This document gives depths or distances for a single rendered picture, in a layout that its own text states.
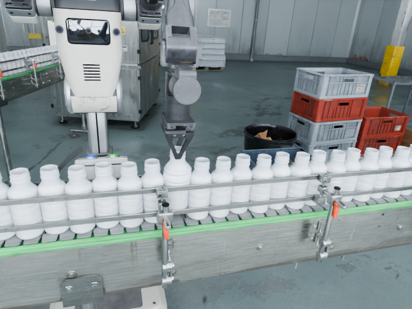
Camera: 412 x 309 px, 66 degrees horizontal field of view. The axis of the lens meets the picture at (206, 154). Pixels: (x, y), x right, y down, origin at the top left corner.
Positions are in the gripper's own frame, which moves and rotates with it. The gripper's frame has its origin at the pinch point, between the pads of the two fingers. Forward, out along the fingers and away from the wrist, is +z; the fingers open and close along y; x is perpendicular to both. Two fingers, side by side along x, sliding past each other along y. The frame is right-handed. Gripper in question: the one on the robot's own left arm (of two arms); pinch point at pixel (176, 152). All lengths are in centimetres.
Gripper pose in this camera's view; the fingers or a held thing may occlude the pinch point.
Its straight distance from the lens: 78.1
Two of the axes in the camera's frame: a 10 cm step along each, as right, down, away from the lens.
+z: -0.6, 9.3, 3.7
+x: -9.6, 0.5, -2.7
